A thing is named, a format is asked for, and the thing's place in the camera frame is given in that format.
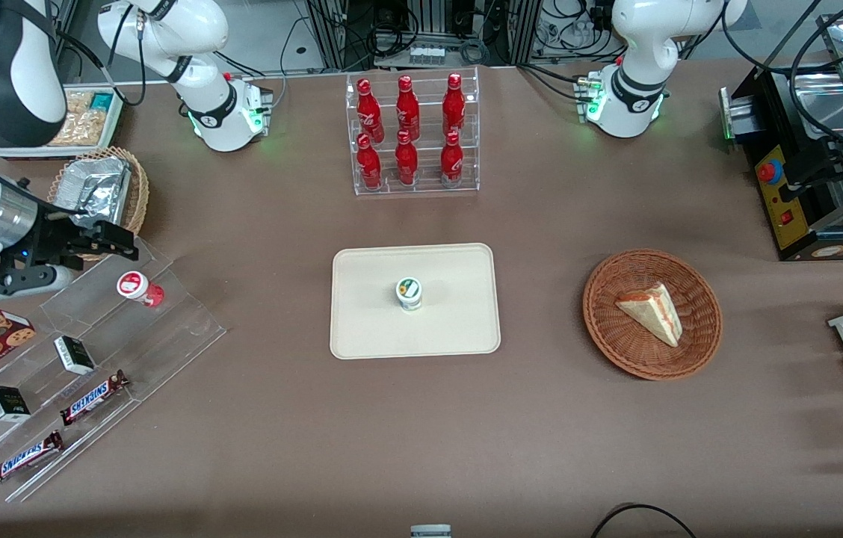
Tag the small grey device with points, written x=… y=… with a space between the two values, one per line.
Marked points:
x=430 y=531

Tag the brown round wicker basket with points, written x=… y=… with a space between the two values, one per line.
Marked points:
x=616 y=344

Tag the light wicker basket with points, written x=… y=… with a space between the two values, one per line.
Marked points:
x=140 y=194

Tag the Snickers chocolate bar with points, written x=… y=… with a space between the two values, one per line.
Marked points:
x=93 y=397
x=24 y=459

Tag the white snack bin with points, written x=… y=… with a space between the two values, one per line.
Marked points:
x=113 y=131

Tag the red cola bottle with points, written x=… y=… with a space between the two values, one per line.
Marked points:
x=369 y=108
x=407 y=104
x=369 y=164
x=454 y=101
x=406 y=161
x=451 y=161

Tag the wrapped triangle sandwich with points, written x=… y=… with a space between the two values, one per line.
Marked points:
x=653 y=314

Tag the cream plastic tray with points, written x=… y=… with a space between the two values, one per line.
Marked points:
x=377 y=321

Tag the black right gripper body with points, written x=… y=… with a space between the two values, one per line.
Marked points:
x=50 y=240

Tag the small black box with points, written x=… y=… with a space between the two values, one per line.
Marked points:
x=7 y=403
x=75 y=355

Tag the clear acrylic bottle rack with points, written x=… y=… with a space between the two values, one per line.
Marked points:
x=425 y=75

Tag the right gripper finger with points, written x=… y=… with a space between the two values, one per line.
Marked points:
x=122 y=249
x=111 y=230

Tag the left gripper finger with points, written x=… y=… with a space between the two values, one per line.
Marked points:
x=794 y=187

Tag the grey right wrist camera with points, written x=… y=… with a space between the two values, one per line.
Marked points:
x=18 y=282

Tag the green gum bottle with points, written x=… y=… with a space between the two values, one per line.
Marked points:
x=409 y=293

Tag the silver foil container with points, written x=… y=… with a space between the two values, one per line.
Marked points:
x=93 y=187

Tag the teal snack packet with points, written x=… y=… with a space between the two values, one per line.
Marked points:
x=102 y=101

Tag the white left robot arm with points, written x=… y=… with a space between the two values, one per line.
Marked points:
x=638 y=45

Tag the clear acrylic stepped stand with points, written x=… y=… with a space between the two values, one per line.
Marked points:
x=167 y=329

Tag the black food warmer cabinet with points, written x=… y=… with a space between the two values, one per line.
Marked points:
x=780 y=217

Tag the red gum bottle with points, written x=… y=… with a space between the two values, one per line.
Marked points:
x=134 y=285

